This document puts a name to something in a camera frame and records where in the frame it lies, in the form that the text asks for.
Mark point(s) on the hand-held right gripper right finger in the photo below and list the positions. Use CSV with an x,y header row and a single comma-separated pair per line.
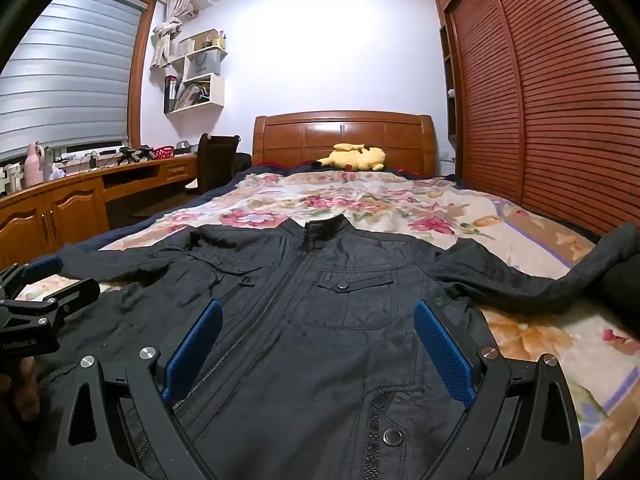
x,y
440,345

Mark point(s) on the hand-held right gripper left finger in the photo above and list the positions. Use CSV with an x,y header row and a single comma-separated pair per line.
x,y
197,345

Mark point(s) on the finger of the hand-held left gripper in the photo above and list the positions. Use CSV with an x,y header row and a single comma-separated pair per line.
x,y
65,292
42,266

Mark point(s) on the black jacket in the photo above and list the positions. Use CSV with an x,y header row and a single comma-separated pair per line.
x,y
325,350

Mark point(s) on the person's left hand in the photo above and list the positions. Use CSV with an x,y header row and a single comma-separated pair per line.
x,y
22,390

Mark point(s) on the wooden desk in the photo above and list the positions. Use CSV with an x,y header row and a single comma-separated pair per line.
x,y
75,205

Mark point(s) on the pink thermos jug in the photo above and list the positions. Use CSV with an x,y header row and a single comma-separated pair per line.
x,y
35,167

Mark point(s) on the floral blanket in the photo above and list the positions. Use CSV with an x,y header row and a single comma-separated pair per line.
x,y
400,210

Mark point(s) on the red basket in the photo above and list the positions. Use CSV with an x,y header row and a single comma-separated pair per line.
x,y
163,153

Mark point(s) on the silver bowl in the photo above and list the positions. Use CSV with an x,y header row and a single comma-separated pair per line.
x,y
183,145

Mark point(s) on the dark desk chair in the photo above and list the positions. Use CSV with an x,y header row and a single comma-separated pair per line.
x,y
215,160

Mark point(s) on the grey window blind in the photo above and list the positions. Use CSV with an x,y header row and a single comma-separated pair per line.
x,y
65,75

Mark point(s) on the black cloth pile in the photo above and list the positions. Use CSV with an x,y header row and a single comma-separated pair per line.
x,y
625,290

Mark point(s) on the yellow plush toy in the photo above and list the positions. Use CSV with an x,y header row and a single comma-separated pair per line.
x,y
357,157

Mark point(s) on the black binders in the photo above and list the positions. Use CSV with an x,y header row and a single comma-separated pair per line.
x,y
170,94

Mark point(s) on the leaning books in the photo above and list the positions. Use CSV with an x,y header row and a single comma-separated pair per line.
x,y
192,96

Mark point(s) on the wooden headboard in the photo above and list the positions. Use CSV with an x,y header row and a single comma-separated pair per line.
x,y
300,140

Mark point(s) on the beige tied curtain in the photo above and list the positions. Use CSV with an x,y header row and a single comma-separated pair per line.
x,y
162,42

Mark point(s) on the grey paper bag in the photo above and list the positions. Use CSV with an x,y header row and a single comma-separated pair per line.
x,y
202,65

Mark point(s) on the wooden louvered wardrobe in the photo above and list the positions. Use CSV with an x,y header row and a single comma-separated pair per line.
x,y
560,110

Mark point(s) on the wooden window frame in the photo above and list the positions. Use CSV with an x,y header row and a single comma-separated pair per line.
x,y
141,60

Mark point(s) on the white wall shelf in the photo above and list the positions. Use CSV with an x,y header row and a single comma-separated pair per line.
x,y
216,92

